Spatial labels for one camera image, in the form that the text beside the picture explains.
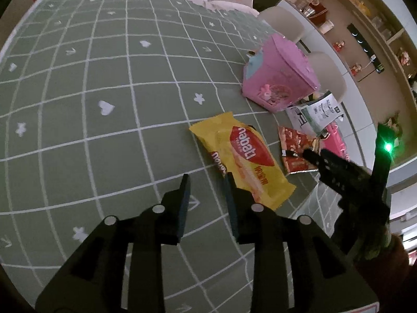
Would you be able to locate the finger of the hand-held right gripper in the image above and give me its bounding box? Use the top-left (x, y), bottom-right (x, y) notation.
top-left (302, 149), bottom-right (346, 199)
top-left (321, 148), bottom-right (372, 179)

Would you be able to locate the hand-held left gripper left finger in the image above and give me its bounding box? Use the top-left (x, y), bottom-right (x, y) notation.
top-left (35, 173), bottom-right (191, 313)

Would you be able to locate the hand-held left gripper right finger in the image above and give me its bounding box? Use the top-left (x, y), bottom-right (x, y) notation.
top-left (222, 171), bottom-right (378, 313)

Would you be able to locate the pink plastic bag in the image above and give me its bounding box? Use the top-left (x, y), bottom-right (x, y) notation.
top-left (321, 122), bottom-right (349, 161)

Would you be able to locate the yellow snack packet red label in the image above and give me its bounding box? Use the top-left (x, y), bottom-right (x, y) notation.
top-left (189, 111), bottom-right (297, 211)

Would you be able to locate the person's right forearm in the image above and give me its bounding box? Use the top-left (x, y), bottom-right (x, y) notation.
top-left (386, 233), bottom-right (417, 289)

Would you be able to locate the white cabinet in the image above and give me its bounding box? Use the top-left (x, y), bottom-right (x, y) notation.
top-left (277, 0), bottom-right (393, 183)

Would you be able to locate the white printed paper packet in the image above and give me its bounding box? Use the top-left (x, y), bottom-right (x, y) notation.
top-left (286, 91), bottom-right (345, 137)

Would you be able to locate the beige chair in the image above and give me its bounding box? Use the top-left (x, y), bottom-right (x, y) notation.
top-left (306, 51), bottom-right (348, 103)
top-left (259, 6), bottom-right (308, 44)

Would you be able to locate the pink paper box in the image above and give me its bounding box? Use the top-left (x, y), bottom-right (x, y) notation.
top-left (242, 34), bottom-right (321, 113)

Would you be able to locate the red box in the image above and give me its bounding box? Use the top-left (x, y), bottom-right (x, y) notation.
top-left (312, 3), bottom-right (329, 21)

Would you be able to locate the wooden wall shelf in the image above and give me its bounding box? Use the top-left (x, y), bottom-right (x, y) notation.
top-left (319, 0), bottom-right (417, 61)

